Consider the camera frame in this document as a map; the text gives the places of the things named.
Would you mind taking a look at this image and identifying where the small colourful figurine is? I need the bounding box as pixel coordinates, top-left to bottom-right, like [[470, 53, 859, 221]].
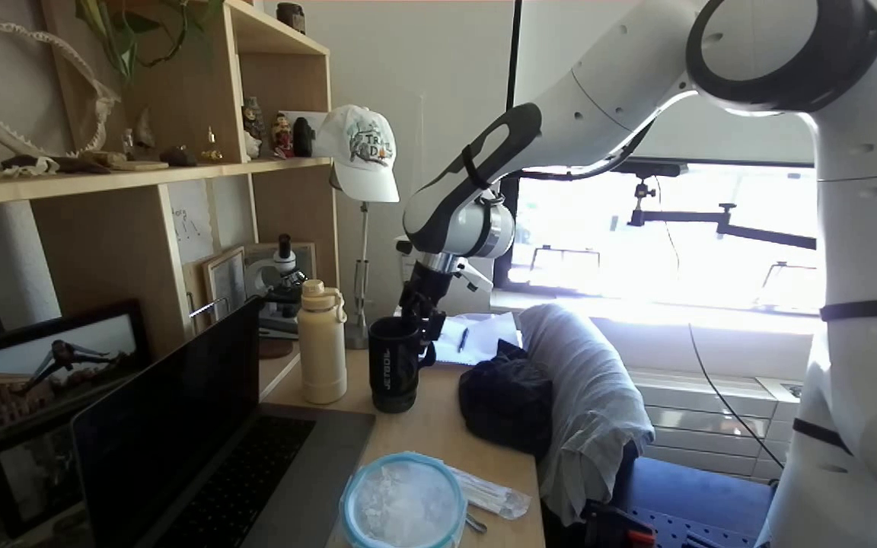
[[264, 108, 298, 160]]

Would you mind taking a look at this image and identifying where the black bag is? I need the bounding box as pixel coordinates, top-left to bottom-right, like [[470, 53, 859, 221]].
[[458, 337, 559, 458]]

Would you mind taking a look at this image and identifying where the black white microscope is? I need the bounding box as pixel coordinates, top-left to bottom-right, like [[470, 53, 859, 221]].
[[254, 232, 310, 343]]

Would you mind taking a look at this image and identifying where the metal desk lamp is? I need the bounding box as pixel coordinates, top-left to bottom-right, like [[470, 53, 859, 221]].
[[348, 195, 377, 350]]

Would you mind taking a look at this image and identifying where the black laptop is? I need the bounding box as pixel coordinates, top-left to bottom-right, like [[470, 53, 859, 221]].
[[68, 293, 380, 548]]

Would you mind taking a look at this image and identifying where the white looped sculpture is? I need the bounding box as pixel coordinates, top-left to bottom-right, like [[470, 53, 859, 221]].
[[0, 11, 126, 172]]

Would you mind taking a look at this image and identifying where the blue perforated board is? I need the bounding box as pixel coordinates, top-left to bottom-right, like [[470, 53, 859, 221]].
[[617, 454, 780, 548]]

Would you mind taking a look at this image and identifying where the cream insulated water bottle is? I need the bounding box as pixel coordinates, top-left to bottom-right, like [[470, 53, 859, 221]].
[[297, 276, 355, 407]]

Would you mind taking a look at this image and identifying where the small pale figurine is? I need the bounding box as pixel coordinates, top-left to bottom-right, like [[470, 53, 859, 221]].
[[239, 94, 271, 160]]

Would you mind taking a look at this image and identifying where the white radiator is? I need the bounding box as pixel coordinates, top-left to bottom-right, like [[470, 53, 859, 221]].
[[627, 368, 818, 482]]

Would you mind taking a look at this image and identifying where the black framed bird photo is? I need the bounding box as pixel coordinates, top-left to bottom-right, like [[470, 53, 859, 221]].
[[0, 294, 157, 541]]

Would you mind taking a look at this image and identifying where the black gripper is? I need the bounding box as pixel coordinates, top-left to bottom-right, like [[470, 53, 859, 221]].
[[395, 254, 455, 352]]

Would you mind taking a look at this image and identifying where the dark navy cup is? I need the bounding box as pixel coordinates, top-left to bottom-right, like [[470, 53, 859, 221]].
[[366, 314, 442, 416]]

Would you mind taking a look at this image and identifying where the wooden shelf unit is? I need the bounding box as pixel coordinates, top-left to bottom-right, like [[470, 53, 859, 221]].
[[0, 0, 348, 548]]

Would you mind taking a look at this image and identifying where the grey draped cloth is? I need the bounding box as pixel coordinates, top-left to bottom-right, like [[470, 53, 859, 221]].
[[513, 302, 658, 528]]

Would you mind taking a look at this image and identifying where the small dark jar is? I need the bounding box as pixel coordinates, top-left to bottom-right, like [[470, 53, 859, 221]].
[[275, 0, 310, 35]]

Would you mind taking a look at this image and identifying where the wrapped plastic cutlery pack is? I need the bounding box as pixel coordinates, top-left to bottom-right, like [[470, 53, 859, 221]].
[[446, 462, 535, 540]]

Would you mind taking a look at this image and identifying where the green trailing pothos plant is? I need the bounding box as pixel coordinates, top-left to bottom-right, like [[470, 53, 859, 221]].
[[72, 0, 230, 81]]

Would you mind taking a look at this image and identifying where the white baseball cap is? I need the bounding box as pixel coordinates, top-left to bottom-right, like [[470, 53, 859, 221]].
[[310, 100, 403, 208]]

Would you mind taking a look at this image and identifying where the white paper sheet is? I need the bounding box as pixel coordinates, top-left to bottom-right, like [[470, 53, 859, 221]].
[[429, 311, 524, 368]]

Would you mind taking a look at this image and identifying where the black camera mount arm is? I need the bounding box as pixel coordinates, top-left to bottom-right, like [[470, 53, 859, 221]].
[[625, 172, 818, 254]]

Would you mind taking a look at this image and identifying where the small dark figurine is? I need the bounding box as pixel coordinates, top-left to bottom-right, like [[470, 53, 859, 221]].
[[290, 113, 321, 160]]

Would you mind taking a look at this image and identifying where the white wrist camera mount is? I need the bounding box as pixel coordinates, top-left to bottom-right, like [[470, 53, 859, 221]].
[[442, 257, 497, 297]]

